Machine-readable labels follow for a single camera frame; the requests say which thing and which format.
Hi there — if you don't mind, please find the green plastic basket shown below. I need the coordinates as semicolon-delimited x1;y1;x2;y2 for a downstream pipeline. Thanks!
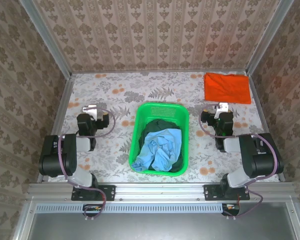
128;101;190;177

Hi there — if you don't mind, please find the light blue t-shirt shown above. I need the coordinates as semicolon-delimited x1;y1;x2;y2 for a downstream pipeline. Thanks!
131;128;183;173

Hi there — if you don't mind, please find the orange folded t-shirt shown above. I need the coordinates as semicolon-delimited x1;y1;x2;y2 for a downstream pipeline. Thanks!
203;72;252;105

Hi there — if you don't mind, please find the dark green t-shirt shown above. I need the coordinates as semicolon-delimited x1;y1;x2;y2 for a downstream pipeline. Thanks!
138;119;183;173

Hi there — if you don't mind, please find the grey metal panel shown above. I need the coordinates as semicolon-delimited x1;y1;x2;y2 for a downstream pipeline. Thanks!
13;201;300;240

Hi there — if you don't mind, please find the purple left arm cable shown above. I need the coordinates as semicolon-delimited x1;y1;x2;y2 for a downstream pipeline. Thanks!
57;108;117;222

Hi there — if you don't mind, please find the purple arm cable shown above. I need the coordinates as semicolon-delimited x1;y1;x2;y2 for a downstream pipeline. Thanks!
198;103;278;221
57;108;117;222

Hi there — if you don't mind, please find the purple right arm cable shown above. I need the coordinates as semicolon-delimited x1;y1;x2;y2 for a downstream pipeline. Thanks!
198;103;278;221

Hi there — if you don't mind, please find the aluminium side rail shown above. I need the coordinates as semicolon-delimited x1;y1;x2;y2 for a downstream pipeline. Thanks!
248;74;286;182
37;73;76;183

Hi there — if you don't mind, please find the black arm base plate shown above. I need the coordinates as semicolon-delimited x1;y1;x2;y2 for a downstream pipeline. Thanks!
203;184;251;202
71;184;116;202

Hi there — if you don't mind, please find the thin aluminium rail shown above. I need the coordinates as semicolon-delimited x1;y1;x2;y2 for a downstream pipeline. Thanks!
71;68;251;75

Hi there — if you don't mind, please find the black wired connector box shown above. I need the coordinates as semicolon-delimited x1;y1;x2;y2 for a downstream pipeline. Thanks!
221;203;241;216
82;203;103;217

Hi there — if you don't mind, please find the aluminium frame post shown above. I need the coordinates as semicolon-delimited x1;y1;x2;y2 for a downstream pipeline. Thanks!
18;0;73;80
246;0;295;76

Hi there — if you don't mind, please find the wide aluminium frame rail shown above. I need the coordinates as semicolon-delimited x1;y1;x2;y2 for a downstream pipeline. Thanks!
27;182;297;202

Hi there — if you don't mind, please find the slotted grey cable duct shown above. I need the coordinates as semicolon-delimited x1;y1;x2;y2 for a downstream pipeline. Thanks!
36;202;223;214

